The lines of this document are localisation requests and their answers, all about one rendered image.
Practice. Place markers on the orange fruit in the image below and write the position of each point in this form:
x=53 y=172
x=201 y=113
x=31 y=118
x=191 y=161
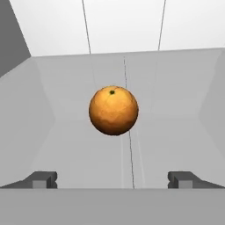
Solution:
x=113 y=110

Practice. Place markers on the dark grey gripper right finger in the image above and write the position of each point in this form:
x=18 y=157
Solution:
x=181 y=177

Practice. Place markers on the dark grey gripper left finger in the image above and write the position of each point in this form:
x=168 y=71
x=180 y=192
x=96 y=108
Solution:
x=44 y=177

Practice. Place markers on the white fridge interior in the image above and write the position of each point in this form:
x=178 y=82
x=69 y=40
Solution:
x=117 y=29

